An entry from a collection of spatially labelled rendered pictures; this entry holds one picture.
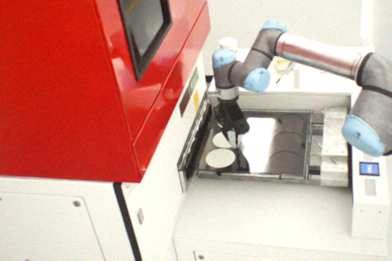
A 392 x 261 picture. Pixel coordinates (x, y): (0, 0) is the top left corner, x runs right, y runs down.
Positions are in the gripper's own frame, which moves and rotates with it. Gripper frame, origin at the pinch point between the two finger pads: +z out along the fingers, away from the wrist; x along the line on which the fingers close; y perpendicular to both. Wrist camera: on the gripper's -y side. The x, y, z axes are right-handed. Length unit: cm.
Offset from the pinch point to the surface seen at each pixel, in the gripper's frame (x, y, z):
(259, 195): 2.3, -16.4, 9.3
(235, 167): 5.5, -8.2, 1.3
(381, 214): -15, -51, -1
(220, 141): 2.4, 6.8, 1.2
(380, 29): -228, 161, 91
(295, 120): -25.9, 1.3, 1.4
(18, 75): 60, -20, -60
